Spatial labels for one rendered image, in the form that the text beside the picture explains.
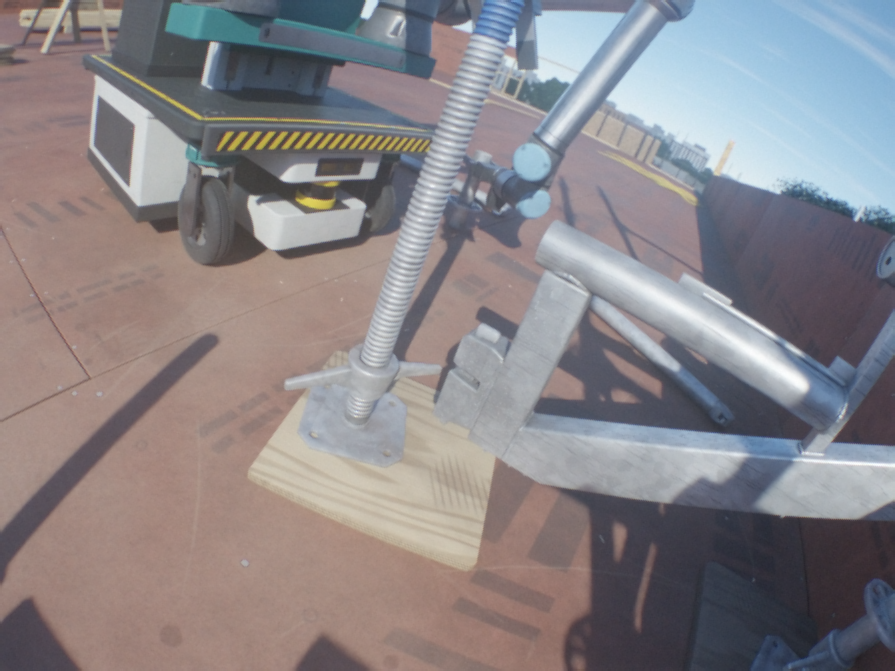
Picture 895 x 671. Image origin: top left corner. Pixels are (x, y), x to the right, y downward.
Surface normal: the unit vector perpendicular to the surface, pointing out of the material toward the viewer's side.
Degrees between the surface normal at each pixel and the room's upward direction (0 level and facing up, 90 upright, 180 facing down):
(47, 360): 0
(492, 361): 90
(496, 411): 90
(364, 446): 0
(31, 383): 0
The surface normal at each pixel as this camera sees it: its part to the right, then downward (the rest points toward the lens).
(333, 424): 0.33, -0.79
